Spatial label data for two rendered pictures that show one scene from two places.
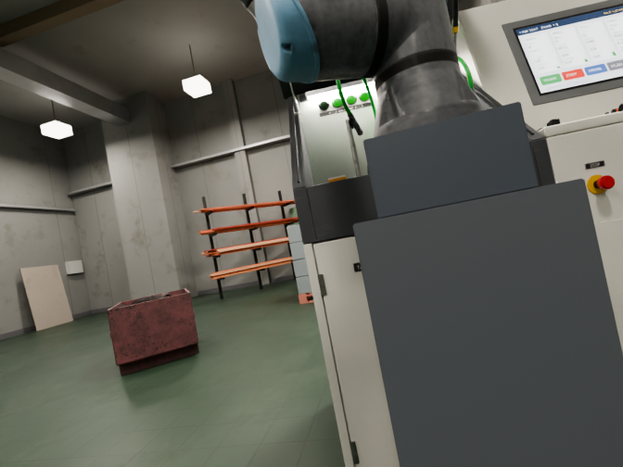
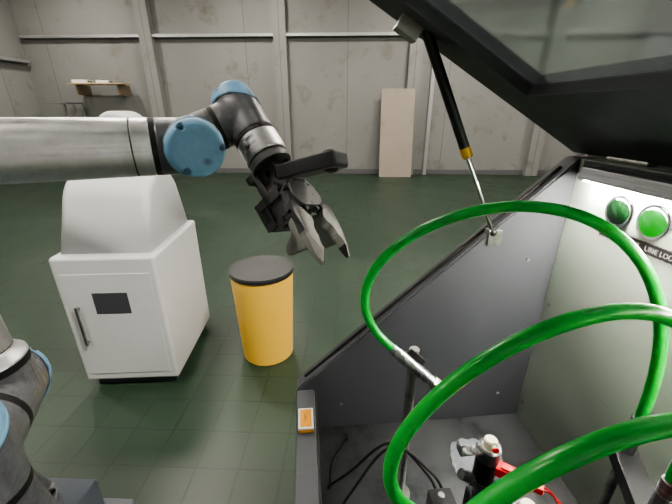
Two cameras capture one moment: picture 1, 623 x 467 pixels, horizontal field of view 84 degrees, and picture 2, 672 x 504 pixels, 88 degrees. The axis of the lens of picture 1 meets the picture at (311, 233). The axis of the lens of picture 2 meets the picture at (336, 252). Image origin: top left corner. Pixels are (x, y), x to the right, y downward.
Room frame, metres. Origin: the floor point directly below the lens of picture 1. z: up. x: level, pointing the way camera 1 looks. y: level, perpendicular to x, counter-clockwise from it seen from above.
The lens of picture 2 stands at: (0.96, -0.62, 1.53)
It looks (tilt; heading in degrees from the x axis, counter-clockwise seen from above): 22 degrees down; 81
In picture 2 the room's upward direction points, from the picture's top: straight up
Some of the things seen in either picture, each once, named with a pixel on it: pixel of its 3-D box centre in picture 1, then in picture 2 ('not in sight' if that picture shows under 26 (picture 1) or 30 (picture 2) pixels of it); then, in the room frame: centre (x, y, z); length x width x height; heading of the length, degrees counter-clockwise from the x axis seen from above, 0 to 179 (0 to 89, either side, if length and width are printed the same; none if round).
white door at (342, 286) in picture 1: (451, 345); not in sight; (0.96, -0.32, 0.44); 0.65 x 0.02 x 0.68; 86
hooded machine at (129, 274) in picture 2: not in sight; (138, 270); (0.08, 1.49, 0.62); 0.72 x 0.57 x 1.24; 80
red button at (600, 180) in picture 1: (603, 183); not in sight; (0.90, -0.77, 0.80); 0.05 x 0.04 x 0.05; 86
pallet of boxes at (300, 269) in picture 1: (324, 258); not in sight; (5.37, -0.13, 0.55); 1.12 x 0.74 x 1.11; 168
